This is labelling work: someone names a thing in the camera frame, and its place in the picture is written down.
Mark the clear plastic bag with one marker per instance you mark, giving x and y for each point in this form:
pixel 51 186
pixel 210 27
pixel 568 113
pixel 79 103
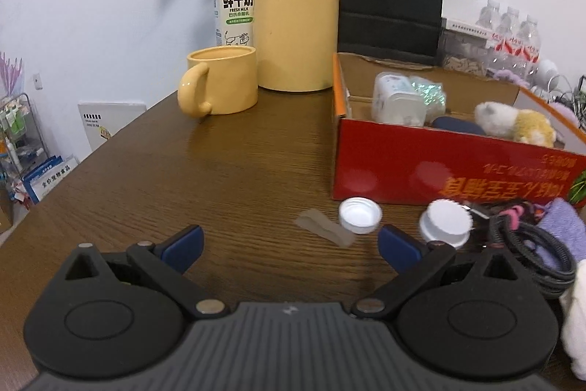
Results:
pixel 432 95

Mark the yellow and white plush toy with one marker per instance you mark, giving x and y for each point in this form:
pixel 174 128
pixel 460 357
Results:
pixel 512 120

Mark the purple fluffy wristband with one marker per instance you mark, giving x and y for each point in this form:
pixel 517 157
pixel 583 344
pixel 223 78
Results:
pixel 565 108

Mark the white wall socket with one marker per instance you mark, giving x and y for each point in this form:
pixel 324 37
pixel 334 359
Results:
pixel 37 81

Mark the yellow ceramic mug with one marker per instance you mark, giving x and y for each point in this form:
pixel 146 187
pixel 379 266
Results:
pixel 224 82

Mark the clear bottle with white beads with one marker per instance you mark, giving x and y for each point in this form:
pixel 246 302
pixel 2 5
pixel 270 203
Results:
pixel 396 100

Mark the white printed carton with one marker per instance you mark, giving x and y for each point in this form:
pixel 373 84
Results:
pixel 110 123

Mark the clear water bottle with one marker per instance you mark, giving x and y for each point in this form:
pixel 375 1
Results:
pixel 506 38
pixel 527 47
pixel 489 17

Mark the brown tape piece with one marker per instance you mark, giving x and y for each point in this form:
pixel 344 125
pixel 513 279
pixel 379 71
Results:
pixel 326 227

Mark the small white bottle cap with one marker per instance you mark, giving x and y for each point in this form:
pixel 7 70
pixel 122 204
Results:
pixel 360 214

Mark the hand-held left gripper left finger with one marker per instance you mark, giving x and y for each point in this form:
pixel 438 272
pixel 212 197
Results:
pixel 184 247

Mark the yellow thermos jug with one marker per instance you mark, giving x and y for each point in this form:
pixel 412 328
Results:
pixel 297 15

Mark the clear container of nuts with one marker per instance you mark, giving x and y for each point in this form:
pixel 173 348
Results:
pixel 464 54

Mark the purple wall sticker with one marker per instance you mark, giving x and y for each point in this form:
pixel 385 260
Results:
pixel 10 72

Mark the purple fluffy headband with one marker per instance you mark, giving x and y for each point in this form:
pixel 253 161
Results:
pixel 508 76

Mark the blue printed bag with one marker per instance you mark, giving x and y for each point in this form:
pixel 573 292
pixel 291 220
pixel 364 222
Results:
pixel 50 178

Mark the red cardboard box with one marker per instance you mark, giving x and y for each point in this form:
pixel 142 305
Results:
pixel 412 162

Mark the small white desk fan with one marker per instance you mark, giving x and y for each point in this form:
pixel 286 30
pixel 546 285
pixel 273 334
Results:
pixel 545 72

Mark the white milk carton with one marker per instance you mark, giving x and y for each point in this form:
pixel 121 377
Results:
pixel 233 1

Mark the white ribbed lid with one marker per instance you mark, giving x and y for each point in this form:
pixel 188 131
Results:
pixel 445 222

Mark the purple knitted cloth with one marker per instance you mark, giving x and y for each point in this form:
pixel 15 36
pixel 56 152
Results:
pixel 561 226

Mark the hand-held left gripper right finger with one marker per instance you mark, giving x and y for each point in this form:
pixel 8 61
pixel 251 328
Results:
pixel 398 251

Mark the flat white box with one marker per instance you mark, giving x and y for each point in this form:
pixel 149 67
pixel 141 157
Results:
pixel 464 27

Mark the navy zip case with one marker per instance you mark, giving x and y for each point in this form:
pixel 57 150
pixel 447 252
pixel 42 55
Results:
pixel 458 126

